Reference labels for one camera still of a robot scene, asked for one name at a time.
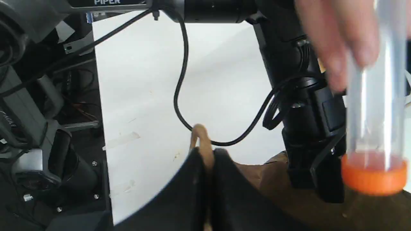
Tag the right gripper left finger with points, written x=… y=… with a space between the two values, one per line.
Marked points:
x=180 y=205

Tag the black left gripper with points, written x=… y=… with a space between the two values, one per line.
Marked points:
x=316 y=164

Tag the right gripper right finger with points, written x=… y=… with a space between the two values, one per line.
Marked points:
x=236 y=205

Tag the brown paper bag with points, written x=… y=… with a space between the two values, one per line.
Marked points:
x=357 y=213

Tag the clear tube with orange caps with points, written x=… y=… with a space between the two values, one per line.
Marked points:
x=374 y=162

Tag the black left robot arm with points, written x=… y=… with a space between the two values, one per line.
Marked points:
x=314 y=124

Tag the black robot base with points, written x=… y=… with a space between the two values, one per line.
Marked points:
x=52 y=183

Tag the person's hand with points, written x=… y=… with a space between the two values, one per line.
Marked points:
x=337 y=28

